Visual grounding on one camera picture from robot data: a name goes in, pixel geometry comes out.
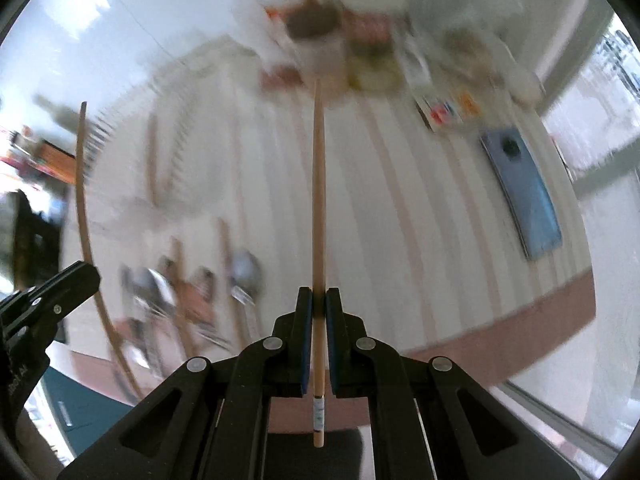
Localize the wooden chopstick with white label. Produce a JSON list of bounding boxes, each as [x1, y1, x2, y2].
[[311, 79, 327, 449]]

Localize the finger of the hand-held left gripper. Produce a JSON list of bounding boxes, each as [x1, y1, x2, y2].
[[0, 260, 102, 348]]

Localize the printed cards with red marks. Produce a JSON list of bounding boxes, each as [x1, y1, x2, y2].
[[412, 87, 483, 133]]

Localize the teal box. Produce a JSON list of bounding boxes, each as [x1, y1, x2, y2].
[[42, 365, 133, 458]]

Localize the brown wooden furniture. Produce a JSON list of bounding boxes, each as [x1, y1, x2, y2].
[[20, 137, 78, 186]]

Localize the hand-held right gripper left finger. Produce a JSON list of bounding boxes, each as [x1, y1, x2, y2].
[[57, 286, 315, 480]]

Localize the metal spoon with wooden handle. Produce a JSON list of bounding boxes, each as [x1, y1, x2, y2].
[[217, 217, 267, 348]]

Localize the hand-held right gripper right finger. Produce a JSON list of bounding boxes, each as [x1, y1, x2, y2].
[[325, 287, 577, 480]]

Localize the plain wooden chopstick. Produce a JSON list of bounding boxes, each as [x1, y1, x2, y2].
[[75, 101, 145, 403]]

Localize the striped tablecloth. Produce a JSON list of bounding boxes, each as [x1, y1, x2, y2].
[[59, 35, 599, 436]]

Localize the metal utensil with dark handle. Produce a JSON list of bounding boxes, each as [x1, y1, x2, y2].
[[119, 264, 168, 378]]

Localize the brown round jar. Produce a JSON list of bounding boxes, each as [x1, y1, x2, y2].
[[285, 0, 343, 43]]

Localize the blue smartphone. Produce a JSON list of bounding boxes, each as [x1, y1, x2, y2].
[[479, 127, 563, 262]]

